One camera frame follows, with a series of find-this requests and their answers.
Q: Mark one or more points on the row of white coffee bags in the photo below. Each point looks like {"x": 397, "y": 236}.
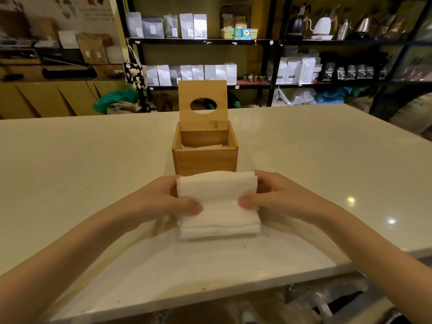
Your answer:
{"x": 192, "y": 74}

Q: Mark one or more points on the beige sack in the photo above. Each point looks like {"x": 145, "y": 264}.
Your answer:
{"x": 413, "y": 114}

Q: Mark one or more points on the person's right hand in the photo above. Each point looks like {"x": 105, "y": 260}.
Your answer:
{"x": 287, "y": 199}

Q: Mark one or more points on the small colourful boxes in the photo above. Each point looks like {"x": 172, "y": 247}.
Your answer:
{"x": 242, "y": 33}

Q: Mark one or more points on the steel kettle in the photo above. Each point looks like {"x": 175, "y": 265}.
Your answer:
{"x": 362, "y": 26}

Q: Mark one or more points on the person's right thumb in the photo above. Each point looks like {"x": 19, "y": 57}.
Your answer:
{"x": 249, "y": 201}

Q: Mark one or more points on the person's left forearm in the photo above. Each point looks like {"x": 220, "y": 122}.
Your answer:
{"x": 67, "y": 259}

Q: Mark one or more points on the white plastic bag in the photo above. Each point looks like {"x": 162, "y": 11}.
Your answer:
{"x": 293, "y": 97}

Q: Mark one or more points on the black sealing machine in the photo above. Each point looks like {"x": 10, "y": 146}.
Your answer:
{"x": 69, "y": 69}

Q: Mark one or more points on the black kettle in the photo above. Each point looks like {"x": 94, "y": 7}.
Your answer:
{"x": 297, "y": 25}

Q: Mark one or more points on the yellow flat box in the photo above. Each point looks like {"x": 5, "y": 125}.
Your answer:
{"x": 226, "y": 33}

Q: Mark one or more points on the steel milk pitcher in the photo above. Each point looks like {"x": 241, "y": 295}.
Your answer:
{"x": 343, "y": 30}

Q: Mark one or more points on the wall poster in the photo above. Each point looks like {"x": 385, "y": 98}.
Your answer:
{"x": 50, "y": 13}

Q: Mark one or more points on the person's left hand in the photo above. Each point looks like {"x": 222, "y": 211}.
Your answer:
{"x": 158, "y": 200}

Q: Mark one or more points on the blue plastic bag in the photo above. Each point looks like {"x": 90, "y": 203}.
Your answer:
{"x": 332, "y": 95}

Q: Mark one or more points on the clear plastic sheet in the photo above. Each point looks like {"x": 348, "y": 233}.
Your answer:
{"x": 324, "y": 296}

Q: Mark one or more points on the white gooseneck kettle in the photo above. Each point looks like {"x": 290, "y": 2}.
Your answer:
{"x": 321, "y": 27}

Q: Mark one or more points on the green plastic bag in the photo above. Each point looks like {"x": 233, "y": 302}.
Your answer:
{"x": 113, "y": 99}

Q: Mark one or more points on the stack of white paper napkins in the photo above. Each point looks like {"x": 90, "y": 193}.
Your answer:
{"x": 218, "y": 205}

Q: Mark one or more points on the brown paper bags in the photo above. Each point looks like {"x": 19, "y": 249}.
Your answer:
{"x": 92, "y": 48}

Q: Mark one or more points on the person's left thumb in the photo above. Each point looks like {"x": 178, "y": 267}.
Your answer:
{"x": 189, "y": 206}

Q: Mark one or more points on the silver coffee bag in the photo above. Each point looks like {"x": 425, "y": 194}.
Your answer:
{"x": 171, "y": 26}
{"x": 186, "y": 26}
{"x": 135, "y": 25}
{"x": 200, "y": 26}
{"x": 153, "y": 27}

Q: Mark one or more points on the group of tall white bags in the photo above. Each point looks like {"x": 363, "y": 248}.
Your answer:
{"x": 297, "y": 70}

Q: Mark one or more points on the person's right forearm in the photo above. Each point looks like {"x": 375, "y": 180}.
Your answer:
{"x": 378, "y": 253}

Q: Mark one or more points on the hanging bear toy card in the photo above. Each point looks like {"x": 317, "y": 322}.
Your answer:
{"x": 135, "y": 74}

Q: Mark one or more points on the wooden cabinet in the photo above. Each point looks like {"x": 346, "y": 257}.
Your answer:
{"x": 50, "y": 97}

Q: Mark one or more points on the row of small glass jars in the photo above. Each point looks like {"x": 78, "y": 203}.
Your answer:
{"x": 253, "y": 78}

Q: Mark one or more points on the black metal shelf unit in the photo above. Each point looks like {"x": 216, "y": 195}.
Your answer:
{"x": 206, "y": 41}
{"x": 337, "y": 43}

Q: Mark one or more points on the wooden napkin box with lid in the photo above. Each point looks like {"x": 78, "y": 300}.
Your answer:
{"x": 204, "y": 158}

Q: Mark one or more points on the row of black coffee bags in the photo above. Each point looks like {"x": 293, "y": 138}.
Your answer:
{"x": 354, "y": 71}

